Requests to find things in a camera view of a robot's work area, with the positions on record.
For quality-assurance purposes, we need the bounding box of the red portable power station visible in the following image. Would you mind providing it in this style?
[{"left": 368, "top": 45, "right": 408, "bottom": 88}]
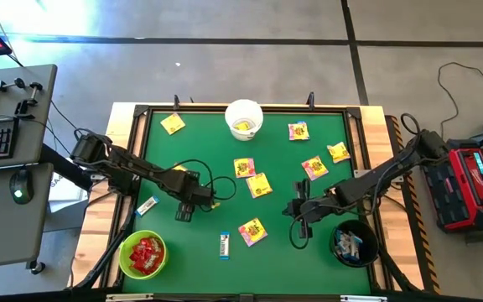
[{"left": 423, "top": 144, "right": 483, "bottom": 234}]

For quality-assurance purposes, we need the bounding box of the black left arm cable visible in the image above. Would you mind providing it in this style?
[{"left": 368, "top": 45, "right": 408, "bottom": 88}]
[{"left": 169, "top": 158, "right": 238, "bottom": 202}]

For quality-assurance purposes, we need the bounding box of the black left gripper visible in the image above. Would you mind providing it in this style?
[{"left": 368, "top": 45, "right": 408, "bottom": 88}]
[{"left": 173, "top": 169, "right": 217, "bottom": 223}]

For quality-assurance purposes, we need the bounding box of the black bucket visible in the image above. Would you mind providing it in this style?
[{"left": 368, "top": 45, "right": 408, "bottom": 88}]
[{"left": 329, "top": 219, "right": 380, "bottom": 268}]

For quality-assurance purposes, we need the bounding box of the black desk leg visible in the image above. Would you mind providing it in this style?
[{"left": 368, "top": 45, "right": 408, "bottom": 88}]
[{"left": 38, "top": 142, "right": 96, "bottom": 192}]

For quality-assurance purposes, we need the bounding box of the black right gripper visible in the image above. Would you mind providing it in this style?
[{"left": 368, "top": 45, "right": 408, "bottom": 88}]
[{"left": 282, "top": 195, "right": 339, "bottom": 240}]

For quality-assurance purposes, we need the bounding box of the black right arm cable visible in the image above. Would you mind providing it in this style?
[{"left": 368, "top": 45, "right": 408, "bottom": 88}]
[{"left": 288, "top": 216, "right": 310, "bottom": 251}]

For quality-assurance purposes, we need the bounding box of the black floor cable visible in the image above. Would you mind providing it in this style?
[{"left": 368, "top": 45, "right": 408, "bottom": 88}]
[{"left": 437, "top": 61, "right": 483, "bottom": 139}]

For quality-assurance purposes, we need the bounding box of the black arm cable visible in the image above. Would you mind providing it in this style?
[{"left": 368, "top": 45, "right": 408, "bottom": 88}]
[
  {"left": 169, "top": 158, "right": 238, "bottom": 202},
  {"left": 288, "top": 216, "right": 310, "bottom": 251}
]

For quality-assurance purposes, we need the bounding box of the grey desk top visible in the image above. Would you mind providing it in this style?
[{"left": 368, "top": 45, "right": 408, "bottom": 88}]
[
  {"left": 0, "top": 64, "right": 58, "bottom": 171},
  {"left": 0, "top": 162, "right": 54, "bottom": 271}
]

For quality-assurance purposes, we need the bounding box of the white cardboard box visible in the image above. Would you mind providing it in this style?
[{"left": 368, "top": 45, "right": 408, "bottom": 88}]
[{"left": 47, "top": 169, "right": 94, "bottom": 211}]

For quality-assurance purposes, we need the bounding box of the silver metal bracket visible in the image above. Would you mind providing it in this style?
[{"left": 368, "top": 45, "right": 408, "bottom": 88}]
[
  {"left": 340, "top": 294, "right": 388, "bottom": 302},
  {"left": 105, "top": 293, "right": 154, "bottom": 302}
]

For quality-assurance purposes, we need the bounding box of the black computer mouse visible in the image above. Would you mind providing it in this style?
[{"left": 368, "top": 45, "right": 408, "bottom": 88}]
[{"left": 8, "top": 169, "right": 35, "bottom": 206}]

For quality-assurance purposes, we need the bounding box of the white pumpkin-face bucket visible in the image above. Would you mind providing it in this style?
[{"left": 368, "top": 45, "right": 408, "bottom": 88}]
[{"left": 224, "top": 98, "right": 265, "bottom": 142}]

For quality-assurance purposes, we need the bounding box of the green table mat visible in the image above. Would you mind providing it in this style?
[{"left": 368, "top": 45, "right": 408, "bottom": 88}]
[{"left": 122, "top": 109, "right": 371, "bottom": 294}]

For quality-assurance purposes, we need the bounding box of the lime green bucket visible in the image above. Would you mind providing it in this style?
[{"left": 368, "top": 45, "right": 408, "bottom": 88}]
[{"left": 118, "top": 229, "right": 169, "bottom": 281}]

